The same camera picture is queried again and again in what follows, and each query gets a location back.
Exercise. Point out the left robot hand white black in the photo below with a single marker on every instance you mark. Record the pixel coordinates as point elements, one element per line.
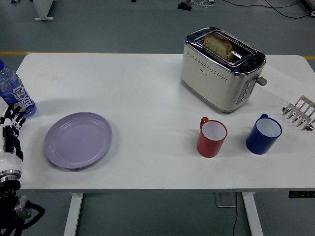
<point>9,161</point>

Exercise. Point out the purple round plate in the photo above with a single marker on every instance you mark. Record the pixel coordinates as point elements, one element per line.
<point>78,140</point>

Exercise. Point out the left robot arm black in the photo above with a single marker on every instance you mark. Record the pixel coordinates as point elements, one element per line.
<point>14,211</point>

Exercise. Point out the blue-label drink bottle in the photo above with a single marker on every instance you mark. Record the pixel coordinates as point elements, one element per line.
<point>17,91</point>

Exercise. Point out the white table leg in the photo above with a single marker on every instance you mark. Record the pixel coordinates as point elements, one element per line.
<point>252,214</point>
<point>73,214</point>

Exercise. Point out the white stand foot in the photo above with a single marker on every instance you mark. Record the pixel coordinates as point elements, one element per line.
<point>43,12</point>

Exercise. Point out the red enamel mug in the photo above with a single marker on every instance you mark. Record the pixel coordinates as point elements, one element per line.
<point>209,145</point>

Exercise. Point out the cream and chrome toaster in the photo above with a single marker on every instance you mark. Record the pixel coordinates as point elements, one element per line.
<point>211,83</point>

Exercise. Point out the black floor device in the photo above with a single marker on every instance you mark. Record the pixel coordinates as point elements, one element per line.
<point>184,6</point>

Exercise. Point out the slice of toasted bread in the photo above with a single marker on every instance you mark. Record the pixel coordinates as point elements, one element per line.
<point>217,45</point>

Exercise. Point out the blue enamel mug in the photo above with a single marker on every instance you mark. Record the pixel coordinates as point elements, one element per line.
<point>259,142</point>

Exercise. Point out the white paper sheet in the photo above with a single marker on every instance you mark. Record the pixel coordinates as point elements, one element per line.
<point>285,83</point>

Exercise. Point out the metal toast rack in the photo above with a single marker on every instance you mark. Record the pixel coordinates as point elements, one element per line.
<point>299,113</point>

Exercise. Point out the black table control panel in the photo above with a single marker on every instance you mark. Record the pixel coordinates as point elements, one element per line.
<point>301,194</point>

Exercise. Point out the grey under-table bracket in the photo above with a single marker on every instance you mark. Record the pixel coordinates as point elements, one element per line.
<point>225,199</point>

